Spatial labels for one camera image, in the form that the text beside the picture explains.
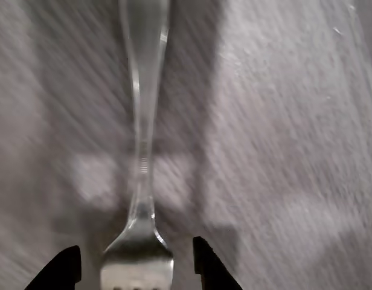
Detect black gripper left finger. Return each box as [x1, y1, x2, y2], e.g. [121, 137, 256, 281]
[25, 245, 83, 290]

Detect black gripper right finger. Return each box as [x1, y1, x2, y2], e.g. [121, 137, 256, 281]
[193, 236, 244, 290]

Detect metal fork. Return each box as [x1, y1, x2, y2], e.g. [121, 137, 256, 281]
[100, 0, 175, 290]

